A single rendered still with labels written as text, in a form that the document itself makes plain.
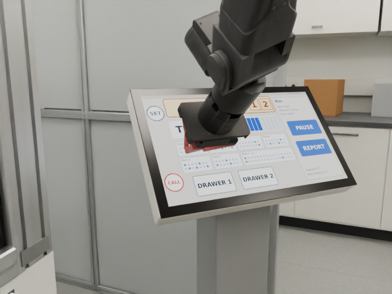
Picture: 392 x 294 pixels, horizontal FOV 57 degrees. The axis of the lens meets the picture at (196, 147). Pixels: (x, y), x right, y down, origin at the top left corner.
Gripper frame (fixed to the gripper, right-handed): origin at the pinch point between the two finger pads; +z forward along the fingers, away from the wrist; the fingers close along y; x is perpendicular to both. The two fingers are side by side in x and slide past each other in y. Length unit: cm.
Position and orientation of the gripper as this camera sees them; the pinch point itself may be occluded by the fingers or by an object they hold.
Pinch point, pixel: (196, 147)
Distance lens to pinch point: 61.9
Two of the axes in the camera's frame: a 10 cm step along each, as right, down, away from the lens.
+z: -3.3, 4.7, 8.2
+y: -9.0, 1.0, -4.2
